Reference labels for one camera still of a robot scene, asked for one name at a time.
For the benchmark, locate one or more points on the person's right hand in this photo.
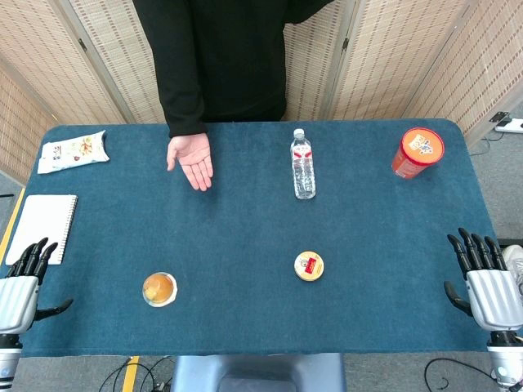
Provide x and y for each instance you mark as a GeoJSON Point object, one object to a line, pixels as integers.
{"type": "Point", "coordinates": [194, 157]}

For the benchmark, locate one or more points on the robot left five-finger hand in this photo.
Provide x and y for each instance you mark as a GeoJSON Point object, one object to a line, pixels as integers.
{"type": "Point", "coordinates": [16, 298]}

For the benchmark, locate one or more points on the robot right five-finger hand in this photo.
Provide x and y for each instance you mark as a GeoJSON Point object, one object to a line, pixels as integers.
{"type": "Point", "coordinates": [494, 298]}

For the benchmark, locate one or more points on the orange fruit jelly cup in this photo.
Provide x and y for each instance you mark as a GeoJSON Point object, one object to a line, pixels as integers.
{"type": "Point", "coordinates": [159, 289]}

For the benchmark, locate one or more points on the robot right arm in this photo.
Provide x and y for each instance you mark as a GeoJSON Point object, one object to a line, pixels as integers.
{"type": "Point", "coordinates": [506, 359]}

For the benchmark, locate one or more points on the person's black-sleeved right forearm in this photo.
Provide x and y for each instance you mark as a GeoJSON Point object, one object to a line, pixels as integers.
{"type": "Point", "coordinates": [175, 69]}

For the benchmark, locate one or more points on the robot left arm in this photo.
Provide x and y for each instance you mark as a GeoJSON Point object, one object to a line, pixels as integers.
{"type": "Point", "coordinates": [8, 363]}

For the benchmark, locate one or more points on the person's black-clothed torso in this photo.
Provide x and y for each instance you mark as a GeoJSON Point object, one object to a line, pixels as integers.
{"type": "Point", "coordinates": [245, 61]}

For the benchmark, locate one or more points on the white sneaker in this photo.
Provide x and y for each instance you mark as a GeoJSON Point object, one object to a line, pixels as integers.
{"type": "Point", "coordinates": [515, 261]}

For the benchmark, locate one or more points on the white spiral notebook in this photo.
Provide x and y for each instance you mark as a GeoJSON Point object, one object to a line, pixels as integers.
{"type": "Point", "coordinates": [41, 226]}

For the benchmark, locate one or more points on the blue tablecloth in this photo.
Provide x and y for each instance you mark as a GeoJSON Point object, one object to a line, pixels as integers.
{"type": "Point", "coordinates": [253, 228]}

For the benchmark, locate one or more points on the clear plastic water bottle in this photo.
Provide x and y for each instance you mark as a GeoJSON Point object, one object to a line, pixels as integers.
{"type": "Point", "coordinates": [303, 171]}

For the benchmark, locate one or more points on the white snack bag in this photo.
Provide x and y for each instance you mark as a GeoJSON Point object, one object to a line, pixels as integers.
{"type": "Point", "coordinates": [73, 152]}

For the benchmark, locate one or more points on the woven folding screen panel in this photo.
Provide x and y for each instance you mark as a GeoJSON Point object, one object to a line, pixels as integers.
{"type": "Point", "coordinates": [478, 69]}
{"type": "Point", "coordinates": [388, 61]}
{"type": "Point", "coordinates": [122, 53]}
{"type": "Point", "coordinates": [310, 69]}
{"type": "Point", "coordinates": [16, 122]}
{"type": "Point", "coordinates": [49, 53]}

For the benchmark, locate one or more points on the round yellow tin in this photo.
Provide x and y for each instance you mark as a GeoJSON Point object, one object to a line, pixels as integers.
{"type": "Point", "coordinates": [309, 266]}

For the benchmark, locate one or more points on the red snack tub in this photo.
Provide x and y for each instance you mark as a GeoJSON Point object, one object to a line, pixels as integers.
{"type": "Point", "coordinates": [417, 153]}

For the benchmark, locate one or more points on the white power strip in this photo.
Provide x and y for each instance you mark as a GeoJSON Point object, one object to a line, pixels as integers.
{"type": "Point", "coordinates": [512, 125]}

